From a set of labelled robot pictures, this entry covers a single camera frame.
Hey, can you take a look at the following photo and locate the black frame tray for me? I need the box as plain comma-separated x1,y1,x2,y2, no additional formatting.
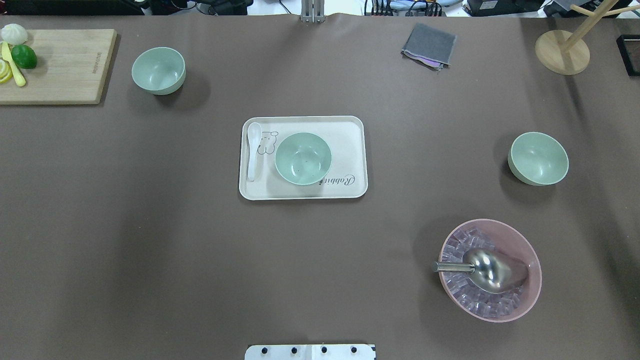
616,34,640,76

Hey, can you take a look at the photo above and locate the green bowl on tray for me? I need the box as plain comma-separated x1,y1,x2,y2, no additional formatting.
274,132,333,186

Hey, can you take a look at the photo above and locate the lemon slice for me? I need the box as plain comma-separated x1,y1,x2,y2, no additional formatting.
0,59,13,84

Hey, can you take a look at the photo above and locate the green lime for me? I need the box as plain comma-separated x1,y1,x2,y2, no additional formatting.
10,44,38,69

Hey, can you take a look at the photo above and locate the wooden cutting board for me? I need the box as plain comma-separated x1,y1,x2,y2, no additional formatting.
0,29,117,105

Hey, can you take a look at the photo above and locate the white garlic bulb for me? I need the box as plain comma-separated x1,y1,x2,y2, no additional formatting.
0,23,29,46

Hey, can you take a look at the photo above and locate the yellow plastic knife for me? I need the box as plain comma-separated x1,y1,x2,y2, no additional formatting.
1,41,26,87

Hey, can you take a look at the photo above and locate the green bowl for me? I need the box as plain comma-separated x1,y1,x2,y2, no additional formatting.
131,47,186,96
274,132,333,186
507,132,569,186

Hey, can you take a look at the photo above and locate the pink bowl with ice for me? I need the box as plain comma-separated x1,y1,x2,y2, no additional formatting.
438,219,542,323

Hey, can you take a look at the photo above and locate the beige rabbit serving tray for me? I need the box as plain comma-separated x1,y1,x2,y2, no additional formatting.
238,115,368,201

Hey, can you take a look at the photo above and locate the metal frame post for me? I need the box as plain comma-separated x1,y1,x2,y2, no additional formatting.
300,0,326,24

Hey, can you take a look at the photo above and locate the wooden mug tree stand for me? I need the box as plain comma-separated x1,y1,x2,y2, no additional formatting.
534,0,640,76

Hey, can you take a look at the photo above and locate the metal ice scoop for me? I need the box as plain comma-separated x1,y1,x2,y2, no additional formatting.
432,248,529,294

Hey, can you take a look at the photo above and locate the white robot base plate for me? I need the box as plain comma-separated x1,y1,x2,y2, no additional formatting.
244,343,377,360

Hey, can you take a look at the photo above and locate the folded grey cloth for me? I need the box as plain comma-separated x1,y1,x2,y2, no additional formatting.
400,23,458,71

